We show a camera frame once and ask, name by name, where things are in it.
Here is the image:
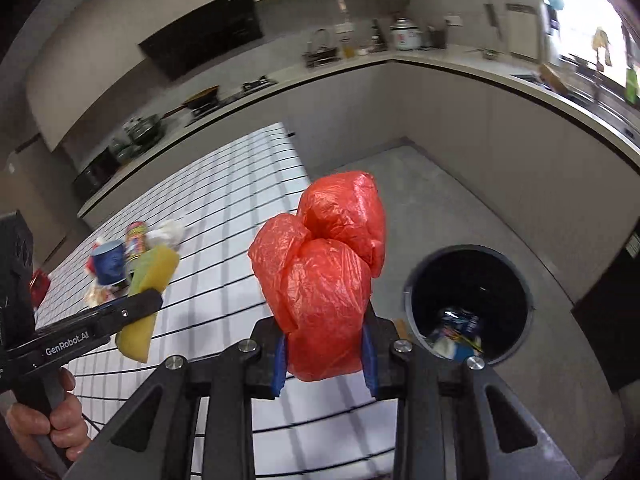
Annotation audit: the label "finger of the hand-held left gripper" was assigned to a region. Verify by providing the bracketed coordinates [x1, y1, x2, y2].
[106, 289, 164, 337]

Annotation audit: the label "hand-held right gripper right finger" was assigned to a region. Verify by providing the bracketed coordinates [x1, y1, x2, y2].
[362, 310, 583, 480]

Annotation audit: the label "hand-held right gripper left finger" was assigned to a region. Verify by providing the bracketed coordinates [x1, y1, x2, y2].
[75, 317, 288, 480]

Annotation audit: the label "red plastic bag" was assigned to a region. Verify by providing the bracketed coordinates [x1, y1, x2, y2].
[248, 171, 388, 383]

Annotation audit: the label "black plastic bucket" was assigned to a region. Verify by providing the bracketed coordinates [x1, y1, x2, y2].
[402, 245, 535, 366]

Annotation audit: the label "blue snack packet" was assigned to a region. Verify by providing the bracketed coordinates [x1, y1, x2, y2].
[437, 307, 485, 343]

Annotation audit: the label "person's left hand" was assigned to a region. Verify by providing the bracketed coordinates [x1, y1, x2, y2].
[5, 367, 92, 462]

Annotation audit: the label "red box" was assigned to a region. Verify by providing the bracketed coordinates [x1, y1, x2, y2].
[30, 269, 52, 308]

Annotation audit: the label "pale snack packet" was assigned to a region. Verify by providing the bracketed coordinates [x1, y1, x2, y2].
[82, 282, 113, 308]

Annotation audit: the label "white blue printed cup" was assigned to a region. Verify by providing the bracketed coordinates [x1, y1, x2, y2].
[94, 241, 126, 286]

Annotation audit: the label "tall patterned can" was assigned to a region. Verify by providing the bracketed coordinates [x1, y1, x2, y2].
[124, 222, 151, 263]

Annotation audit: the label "crumpled clear plastic bottle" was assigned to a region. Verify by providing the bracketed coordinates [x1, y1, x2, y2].
[147, 220, 187, 251]

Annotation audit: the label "beige refrigerator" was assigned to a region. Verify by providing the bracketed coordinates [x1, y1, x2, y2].
[0, 135, 86, 266]

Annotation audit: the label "green ceramic pot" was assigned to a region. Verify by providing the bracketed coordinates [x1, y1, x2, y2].
[109, 137, 133, 163]

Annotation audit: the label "white black checked tablecloth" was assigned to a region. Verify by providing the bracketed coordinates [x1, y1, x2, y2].
[35, 122, 401, 480]

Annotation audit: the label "grey lidded wok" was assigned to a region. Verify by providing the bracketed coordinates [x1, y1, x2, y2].
[122, 114, 167, 148]

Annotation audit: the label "black frying pan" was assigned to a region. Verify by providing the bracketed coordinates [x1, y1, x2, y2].
[160, 86, 221, 116]

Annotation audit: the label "black gas stove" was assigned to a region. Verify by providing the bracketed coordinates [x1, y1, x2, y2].
[241, 75, 279, 95]

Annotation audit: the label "beige lower cabinets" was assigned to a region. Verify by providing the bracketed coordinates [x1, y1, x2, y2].
[80, 60, 640, 311]

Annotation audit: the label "beige cabinets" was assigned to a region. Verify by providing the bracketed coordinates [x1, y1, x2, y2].
[25, 0, 421, 151]
[80, 60, 640, 311]

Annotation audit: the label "beige upper cabinets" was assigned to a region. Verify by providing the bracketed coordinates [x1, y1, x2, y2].
[25, 0, 421, 151]

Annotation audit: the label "black range hood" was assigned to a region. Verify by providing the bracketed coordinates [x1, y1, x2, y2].
[138, 0, 265, 81]

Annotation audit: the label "metal dish rack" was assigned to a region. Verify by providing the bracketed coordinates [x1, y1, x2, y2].
[302, 29, 342, 68]

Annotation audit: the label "grey kitchen countertop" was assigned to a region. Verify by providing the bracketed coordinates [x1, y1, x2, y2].
[77, 42, 640, 211]

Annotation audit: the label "white rice cooker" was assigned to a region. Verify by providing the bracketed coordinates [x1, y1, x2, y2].
[390, 12, 422, 52]

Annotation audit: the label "pale cutting board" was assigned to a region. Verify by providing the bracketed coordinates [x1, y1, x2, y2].
[505, 4, 543, 63]

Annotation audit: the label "black kitchen cleaver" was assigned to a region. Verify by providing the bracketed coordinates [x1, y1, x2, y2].
[484, 2, 502, 38]

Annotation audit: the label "beige hanging cloth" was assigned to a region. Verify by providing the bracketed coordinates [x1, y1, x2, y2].
[592, 27, 613, 67]

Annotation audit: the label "kitchen window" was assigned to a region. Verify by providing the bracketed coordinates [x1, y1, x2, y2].
[537, 0, 640, 106]

